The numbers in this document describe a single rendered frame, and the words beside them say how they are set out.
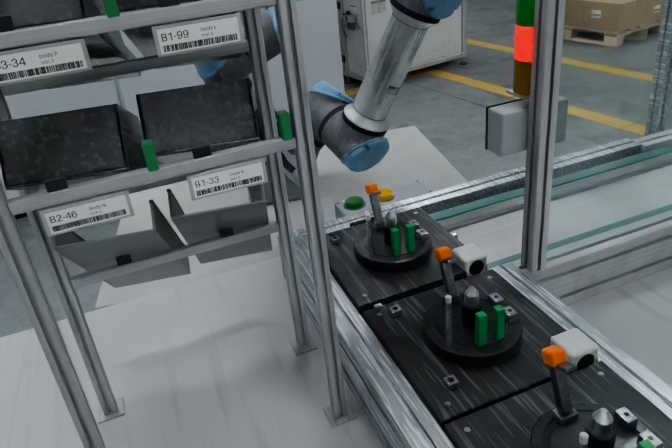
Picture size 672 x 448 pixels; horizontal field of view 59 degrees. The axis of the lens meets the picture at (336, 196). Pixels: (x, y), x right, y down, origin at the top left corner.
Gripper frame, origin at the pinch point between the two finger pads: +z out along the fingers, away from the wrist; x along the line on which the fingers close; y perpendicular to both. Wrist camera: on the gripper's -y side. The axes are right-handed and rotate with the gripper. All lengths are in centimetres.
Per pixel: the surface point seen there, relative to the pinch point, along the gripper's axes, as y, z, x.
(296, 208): 7.1, 21.7, 9.8
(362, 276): -14.6, -2.1, -30.5
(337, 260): -12.9, -1.1, -23.8
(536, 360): -19, -5, -62
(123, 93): 89, 96, 236
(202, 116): -21, -46, -27
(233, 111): -19, -45, -29
